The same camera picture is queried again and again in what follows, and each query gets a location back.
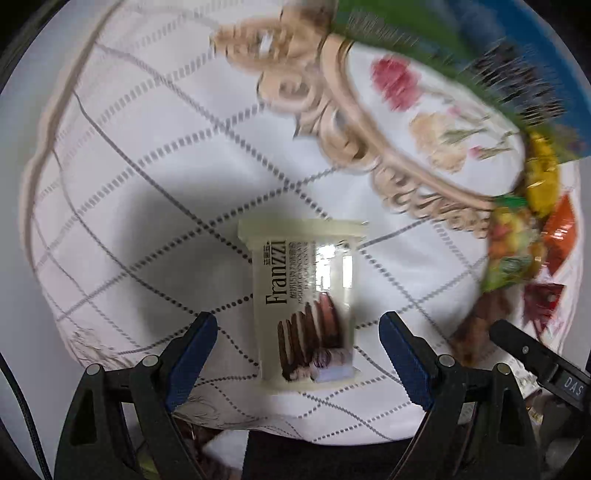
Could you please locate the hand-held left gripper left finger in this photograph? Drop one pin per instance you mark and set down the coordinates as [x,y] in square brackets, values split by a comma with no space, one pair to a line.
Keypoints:
[193,357]

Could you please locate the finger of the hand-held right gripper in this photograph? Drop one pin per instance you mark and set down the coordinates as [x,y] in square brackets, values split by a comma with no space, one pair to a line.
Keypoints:
[519,344]

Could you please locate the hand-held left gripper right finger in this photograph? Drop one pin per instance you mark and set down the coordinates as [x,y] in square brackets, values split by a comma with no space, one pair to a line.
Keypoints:
[406,364]

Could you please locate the cream chocolate cookie packet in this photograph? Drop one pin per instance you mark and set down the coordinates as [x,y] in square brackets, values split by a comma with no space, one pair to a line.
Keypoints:
[302,304]

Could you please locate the brown snack packet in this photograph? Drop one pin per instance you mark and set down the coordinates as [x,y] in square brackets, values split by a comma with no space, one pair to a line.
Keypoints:
[482,323]

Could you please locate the dark red snack packet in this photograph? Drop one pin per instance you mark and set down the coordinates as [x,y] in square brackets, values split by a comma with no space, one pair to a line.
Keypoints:
[542,302]

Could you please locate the multicolour candy bag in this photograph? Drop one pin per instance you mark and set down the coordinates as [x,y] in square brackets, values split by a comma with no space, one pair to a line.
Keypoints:
[510,249]

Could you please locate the orange snack packet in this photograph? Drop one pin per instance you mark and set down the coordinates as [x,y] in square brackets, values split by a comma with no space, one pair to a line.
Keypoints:
[561,235]

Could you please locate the yellow snack packet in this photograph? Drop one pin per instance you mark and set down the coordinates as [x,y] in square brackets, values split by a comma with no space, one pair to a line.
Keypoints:
[544,175]

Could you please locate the white patterned floral tablecloth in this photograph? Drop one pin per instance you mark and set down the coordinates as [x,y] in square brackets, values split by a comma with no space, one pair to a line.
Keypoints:
[152,184]

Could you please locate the green and blue package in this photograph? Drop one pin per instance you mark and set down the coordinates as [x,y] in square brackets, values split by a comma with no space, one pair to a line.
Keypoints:
[461,41]

